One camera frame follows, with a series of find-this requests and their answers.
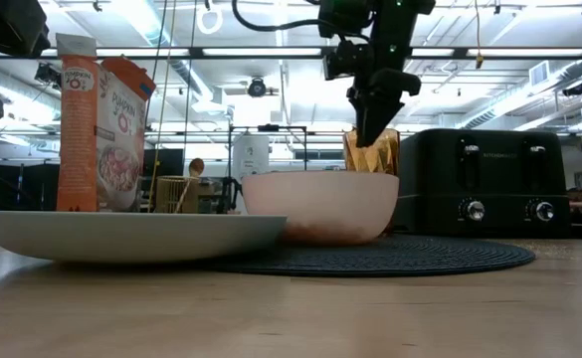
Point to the white ceiling air vent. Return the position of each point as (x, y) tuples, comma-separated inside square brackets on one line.
[(539, 73)]

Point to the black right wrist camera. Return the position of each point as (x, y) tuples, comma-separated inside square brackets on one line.
[(345, 62)]

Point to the orange pumpkin cereal box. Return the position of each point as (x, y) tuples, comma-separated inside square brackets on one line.
[(79, 149)]

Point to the pale pink bowl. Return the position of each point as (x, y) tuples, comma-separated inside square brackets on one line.
[(320, 204)]

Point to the amber faceted glass tumbler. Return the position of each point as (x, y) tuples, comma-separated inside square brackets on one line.
[(385, 156)]

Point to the overhead LED light bar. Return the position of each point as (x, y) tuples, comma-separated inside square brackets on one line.
[(270, 52)]

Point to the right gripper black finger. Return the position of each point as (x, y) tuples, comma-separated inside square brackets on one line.
[(376, 122)]

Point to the black monitor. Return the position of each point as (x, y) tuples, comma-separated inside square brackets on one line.
[(166, 161)]

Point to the small black background robot arm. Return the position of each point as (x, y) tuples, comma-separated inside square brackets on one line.
[(228, 196)]

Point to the round black ceiling spotlight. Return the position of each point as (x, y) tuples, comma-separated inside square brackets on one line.
[(256, 87)]

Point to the white cylinder with sign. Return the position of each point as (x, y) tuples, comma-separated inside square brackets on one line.
[(251, 154)]

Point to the black metal stand frame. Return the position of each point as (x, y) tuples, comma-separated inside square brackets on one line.
[(230, 149)]

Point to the black four-slot toaster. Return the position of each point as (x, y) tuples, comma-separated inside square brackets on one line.
[(484, 184)]

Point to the dark blue round placemat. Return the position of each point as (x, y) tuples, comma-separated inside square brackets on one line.
[(410, 256)]

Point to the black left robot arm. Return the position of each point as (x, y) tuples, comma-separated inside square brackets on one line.
[(7, 25)]

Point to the white round plate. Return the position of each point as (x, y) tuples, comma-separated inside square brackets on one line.
[(131, 236)]

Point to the black ceiling spotlight cluster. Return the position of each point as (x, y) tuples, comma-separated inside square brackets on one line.
[(48, 74)]

